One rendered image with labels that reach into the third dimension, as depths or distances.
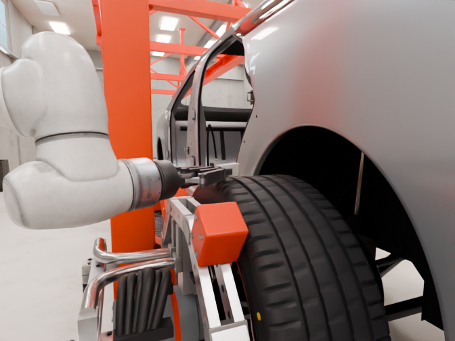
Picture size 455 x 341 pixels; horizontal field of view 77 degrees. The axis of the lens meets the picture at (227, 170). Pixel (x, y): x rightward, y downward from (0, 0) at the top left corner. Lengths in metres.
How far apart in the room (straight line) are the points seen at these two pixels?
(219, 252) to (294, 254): 0.13
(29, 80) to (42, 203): 0.17
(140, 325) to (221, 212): 0.21
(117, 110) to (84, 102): 0.64
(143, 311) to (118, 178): 0.21
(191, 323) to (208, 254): 0.26
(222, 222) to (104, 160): 0.21
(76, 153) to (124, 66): 0.72
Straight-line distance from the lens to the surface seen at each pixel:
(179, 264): 0.66
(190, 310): 0.71
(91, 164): 0.44
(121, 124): 1.10
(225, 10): 3.55
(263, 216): 0.55
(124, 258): 0.72
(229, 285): 0.53
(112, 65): 1.13
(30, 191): 0.43
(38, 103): 0.47
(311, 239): 0.56
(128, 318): 0.52
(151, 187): 0.49
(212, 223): 0.47
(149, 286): 0.52
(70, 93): 0.46
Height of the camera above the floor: 1.27
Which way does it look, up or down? 6 degrees down
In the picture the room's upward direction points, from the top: straight up
